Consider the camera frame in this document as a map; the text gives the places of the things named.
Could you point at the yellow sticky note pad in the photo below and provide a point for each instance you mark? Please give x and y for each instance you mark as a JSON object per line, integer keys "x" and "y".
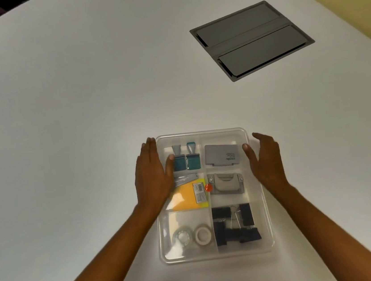
{"x": 185, "y": 197}

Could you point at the gray plastic staple case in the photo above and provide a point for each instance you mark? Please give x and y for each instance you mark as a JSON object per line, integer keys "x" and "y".
{"x": 221, "y": 154}

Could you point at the orange round sticker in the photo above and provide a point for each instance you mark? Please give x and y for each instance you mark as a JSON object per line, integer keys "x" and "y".
{"x": 208, "y": 187}

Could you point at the person's left hand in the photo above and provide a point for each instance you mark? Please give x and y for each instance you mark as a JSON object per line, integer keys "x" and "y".
{"x": 151, "y": 180}

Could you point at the person's right thumb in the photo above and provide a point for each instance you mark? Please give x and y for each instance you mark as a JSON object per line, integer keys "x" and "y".
{"x": 250, "y": 156}

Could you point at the clear tape roll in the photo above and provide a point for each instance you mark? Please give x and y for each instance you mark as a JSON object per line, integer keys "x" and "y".
{"x": 182, "y": 236}

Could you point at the pile of black binder clips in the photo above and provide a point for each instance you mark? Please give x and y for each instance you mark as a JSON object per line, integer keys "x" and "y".
{"x": 237, "y": 235}

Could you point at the person's left forearm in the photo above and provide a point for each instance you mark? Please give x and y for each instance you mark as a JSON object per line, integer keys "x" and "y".
{"x": 109, "y": 259}

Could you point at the gray hole punch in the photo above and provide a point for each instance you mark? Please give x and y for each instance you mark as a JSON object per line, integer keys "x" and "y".
{"x": 225, "y": 183}

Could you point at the teal binder clip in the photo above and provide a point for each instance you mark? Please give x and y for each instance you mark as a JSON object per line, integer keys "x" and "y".
{"x": 179, "y": 162}
{"x": 193, "y": 159}

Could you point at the person's right hand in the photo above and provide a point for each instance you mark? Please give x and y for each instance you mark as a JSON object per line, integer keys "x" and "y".
{"x": 270, "y": 168}

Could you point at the person's left thumb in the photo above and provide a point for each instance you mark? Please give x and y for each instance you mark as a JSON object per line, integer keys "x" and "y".
{"x": 169, "y": 166}

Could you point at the white tape roll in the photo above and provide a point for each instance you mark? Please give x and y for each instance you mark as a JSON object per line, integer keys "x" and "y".
{"x": 203, "y": 235}

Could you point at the person's right forearm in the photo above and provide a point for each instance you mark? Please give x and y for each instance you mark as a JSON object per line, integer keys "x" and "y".
{"x": 328, "y": 232}

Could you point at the clear plastic organizer tray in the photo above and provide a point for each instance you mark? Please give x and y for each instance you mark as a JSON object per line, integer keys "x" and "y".
{"x": 236, "y": 199}

